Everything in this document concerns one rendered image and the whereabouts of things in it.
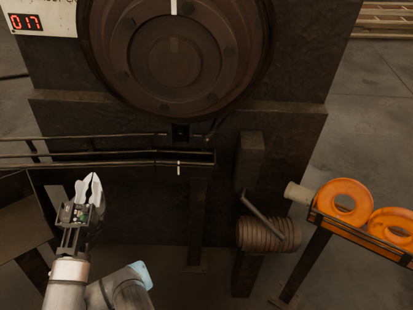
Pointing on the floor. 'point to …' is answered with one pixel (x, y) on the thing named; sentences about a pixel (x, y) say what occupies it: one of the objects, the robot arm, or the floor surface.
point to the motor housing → (259, 248)
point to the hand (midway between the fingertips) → (93, 178)
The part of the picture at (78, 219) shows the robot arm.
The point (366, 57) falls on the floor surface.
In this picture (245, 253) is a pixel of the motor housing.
